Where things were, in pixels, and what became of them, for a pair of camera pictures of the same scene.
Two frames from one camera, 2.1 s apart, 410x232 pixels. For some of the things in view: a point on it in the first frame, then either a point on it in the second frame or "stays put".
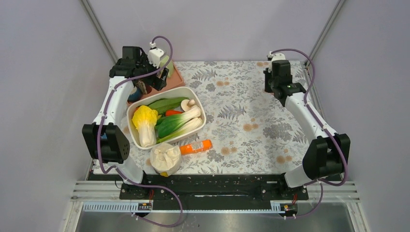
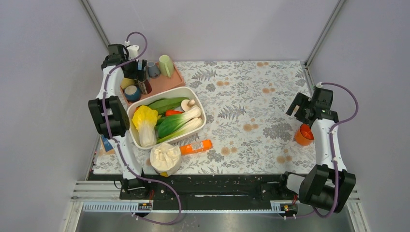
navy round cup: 136,96 stays put
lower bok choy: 195,123 stays put
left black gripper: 157,83 -> 135,74
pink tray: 176,80 stays put
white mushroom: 186,104 stays put
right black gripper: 267,74 -> 300,99
